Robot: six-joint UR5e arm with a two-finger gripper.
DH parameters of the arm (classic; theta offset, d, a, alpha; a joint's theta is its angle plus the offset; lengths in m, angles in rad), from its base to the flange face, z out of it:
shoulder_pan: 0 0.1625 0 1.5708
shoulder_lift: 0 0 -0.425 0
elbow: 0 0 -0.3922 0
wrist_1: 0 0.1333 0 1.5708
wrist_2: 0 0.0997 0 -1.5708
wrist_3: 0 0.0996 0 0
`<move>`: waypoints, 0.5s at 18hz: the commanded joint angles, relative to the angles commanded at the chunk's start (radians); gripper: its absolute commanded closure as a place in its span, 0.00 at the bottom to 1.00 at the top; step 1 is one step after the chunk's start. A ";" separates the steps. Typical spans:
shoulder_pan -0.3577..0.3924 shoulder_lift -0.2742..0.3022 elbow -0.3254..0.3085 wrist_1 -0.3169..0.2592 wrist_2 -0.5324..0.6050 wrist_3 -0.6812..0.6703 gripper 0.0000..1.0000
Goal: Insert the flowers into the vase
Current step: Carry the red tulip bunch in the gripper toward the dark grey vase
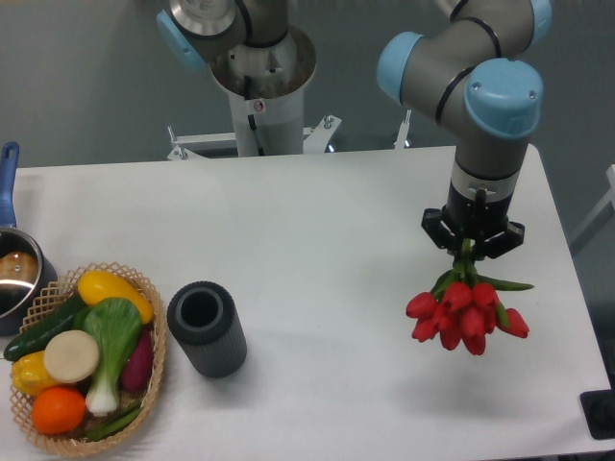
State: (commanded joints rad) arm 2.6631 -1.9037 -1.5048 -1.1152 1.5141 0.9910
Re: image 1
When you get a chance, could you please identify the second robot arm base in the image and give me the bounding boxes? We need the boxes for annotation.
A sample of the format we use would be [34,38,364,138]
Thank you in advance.
[157,1,316,157]

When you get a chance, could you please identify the black device at table edge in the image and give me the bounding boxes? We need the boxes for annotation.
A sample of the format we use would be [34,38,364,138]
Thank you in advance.
[579,390,614,440]

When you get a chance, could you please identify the white metal mounting frame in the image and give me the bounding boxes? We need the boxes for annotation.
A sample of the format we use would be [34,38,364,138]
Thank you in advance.
[166,109,413,160]

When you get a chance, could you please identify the woven wicker basket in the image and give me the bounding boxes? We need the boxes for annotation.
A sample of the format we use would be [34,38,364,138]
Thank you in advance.
[10,262,166,458]

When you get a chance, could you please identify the dark green cucumber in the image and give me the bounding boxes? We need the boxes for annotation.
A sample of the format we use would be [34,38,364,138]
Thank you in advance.
[3,290,87,362]

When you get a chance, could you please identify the purple sweet potato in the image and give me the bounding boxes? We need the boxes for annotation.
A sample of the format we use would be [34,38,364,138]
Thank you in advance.
[120,329,154,393]

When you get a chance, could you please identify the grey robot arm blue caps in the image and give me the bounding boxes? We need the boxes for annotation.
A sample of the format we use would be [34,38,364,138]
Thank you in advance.
[377,1,553,260]

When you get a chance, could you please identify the yellow squash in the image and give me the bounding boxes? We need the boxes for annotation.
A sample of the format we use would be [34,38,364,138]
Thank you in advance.
[77,270,154,325]

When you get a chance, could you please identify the yellow bell pepper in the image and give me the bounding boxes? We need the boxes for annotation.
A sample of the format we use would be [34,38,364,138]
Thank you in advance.
[12,351,65,397]

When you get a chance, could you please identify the red tulip bouquet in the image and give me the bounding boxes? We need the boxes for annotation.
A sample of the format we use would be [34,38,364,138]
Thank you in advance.
[406,239,533,356]

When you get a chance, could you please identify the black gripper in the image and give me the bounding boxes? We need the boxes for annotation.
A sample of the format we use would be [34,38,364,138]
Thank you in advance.
[421,173,525,259]

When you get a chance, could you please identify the white frame at right edge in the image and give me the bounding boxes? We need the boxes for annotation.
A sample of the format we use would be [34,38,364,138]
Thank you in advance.
[569,164,614,257]

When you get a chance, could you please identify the green bean pod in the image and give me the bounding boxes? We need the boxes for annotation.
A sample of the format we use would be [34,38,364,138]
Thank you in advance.
[86,407,142,442]

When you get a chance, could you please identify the orange fruit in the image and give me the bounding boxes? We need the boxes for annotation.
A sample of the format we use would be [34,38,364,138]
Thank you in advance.
[31,386,86,435]

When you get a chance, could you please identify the blue handled saucepan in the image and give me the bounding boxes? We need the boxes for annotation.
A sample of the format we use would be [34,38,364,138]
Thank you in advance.
[1,141,58,337]

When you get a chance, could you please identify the dark grey ribbed vase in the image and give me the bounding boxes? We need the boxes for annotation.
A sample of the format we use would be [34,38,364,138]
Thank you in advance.
[167,281,247,378]

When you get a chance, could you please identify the beige round disc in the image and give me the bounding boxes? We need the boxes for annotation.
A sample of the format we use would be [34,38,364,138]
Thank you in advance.
[43,330,100,384]

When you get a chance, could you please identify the green bok choy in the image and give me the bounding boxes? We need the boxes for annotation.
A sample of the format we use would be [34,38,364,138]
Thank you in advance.
[84,298,141,417]

